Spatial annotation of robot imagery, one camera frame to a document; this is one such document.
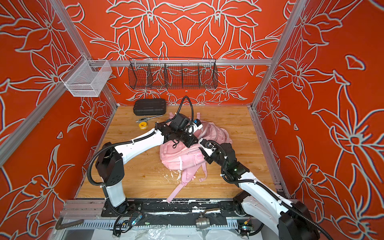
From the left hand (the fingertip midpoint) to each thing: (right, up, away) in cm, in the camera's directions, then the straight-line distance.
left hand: (198, 139), depth 81 cm
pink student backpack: (-6, -11, +1) cm, 13 cm away
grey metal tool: (-39, +11, +29) cm, 50 cm away
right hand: (+1, -2, -2) cm, 3 cm away
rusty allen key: (-66, -39, -12) cm, 78 cm away
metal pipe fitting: (+1, -36, -15) cm, 39 cm away
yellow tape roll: (-39, +6, +25) cm, 47 cm away
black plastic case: (-37, +21, +34) cm, 54 cm away
